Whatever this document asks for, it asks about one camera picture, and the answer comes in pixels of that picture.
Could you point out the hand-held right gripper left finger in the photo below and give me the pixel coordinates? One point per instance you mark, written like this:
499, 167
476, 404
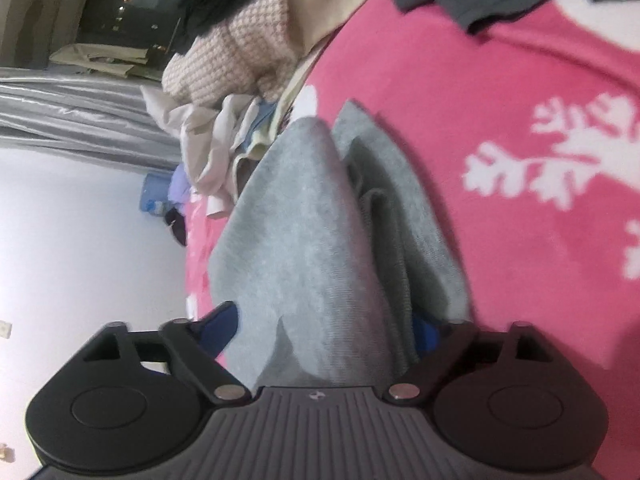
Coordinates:
220, 330

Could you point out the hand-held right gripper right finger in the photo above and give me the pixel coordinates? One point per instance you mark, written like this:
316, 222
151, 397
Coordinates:
426, 336

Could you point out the grey sweatshirt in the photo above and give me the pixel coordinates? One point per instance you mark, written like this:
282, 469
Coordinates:
310, 260

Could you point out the white garment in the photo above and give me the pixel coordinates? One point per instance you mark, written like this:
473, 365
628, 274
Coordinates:
200, 130

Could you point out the pink floral blanket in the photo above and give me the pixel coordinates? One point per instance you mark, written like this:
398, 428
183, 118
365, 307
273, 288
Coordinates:
500, 260

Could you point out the black fluffy object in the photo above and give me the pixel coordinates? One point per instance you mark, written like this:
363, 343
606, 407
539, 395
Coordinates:
176, 227

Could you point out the blue water jug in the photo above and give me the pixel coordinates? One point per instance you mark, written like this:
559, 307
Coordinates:
155, 195

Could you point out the lavender garment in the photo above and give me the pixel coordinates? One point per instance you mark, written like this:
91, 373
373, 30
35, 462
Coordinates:
180, 185

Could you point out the blue cream garment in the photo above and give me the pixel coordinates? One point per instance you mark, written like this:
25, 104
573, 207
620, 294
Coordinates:
257, 140

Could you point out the grey curtain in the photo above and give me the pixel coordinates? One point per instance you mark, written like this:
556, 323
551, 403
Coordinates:
75, 115

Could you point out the pink knit sweater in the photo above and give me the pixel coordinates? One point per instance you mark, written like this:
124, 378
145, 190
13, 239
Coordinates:
230, 60

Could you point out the beige folded cloth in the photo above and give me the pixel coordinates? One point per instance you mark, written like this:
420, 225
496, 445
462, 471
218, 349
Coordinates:
100, 60

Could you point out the dark window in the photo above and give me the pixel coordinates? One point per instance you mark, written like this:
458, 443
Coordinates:
130, 10

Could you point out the white wall socket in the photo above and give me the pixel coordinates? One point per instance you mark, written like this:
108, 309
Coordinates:
5, 330

